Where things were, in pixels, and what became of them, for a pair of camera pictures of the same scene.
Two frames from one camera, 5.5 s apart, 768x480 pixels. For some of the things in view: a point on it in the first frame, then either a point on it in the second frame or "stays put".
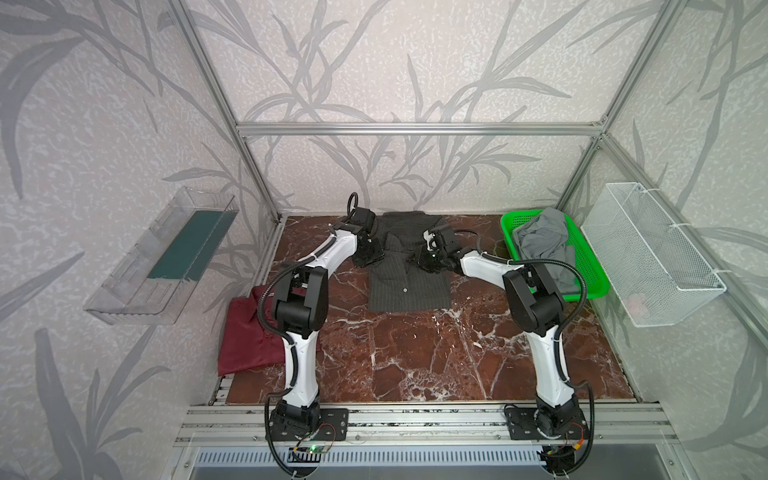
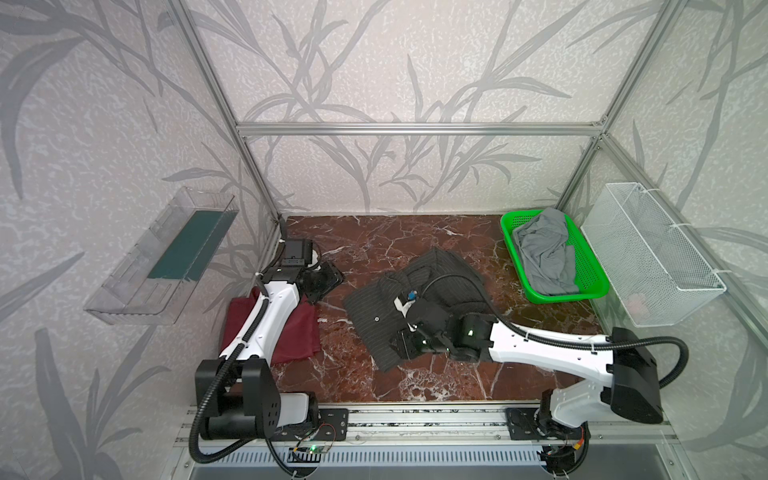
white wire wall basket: [654, 273] stays put
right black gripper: [431, 259] -> [411, 330]
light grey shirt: [544, 235] stays put
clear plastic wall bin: [152, 283] stays put
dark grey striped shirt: [394, 283] -> [435, 278]
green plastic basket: [595, 275] stays put
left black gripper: [369, 253] -> [324, 278]
